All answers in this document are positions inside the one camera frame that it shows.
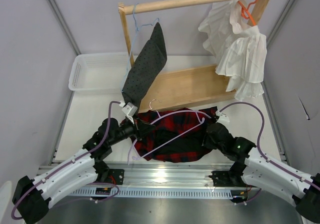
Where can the red plaid skirt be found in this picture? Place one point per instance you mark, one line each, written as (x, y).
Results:
(177, 139)

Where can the aluminium mounting rail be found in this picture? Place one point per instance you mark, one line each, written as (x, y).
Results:
(156, 175)

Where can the white plastic basket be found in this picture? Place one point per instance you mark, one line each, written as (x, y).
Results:
(99, 73)

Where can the wooden clothes rack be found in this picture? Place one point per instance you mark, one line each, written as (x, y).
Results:
(187, 87)

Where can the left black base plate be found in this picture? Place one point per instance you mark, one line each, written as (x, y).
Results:
(116, 176)

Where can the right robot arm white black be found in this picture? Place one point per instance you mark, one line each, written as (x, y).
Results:
(252, 167)

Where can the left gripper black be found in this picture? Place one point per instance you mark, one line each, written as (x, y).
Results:
(141, 128)

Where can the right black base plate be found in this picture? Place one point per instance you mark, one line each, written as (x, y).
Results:
(226, 179)

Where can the orange hanger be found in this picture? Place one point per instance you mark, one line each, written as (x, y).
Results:
(245, 12)

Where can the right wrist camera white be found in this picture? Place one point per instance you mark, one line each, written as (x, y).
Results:
(222, 118)

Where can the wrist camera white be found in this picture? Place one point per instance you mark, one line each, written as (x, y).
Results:
(129, 110)
(222, 118)

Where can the purple hanger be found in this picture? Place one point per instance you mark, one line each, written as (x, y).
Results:
(170, 136)

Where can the light blue hanger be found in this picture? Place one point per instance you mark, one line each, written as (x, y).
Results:
(137, 30)

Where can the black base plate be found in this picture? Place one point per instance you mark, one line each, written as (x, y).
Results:
(226, 179)
(116, 176)

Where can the grey dotted garment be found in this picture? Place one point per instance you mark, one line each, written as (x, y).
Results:
(147, 66)

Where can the white pleated garment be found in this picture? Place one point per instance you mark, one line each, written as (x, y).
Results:
(238, 49)

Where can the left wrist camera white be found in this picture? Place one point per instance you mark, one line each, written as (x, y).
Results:
(129, 110)

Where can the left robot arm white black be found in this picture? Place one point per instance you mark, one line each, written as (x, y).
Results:
(33, 198)

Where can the white slotted cable duct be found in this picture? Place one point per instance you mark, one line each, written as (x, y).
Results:
(127, 192)

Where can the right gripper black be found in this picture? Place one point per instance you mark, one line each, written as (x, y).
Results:
(207, 143)

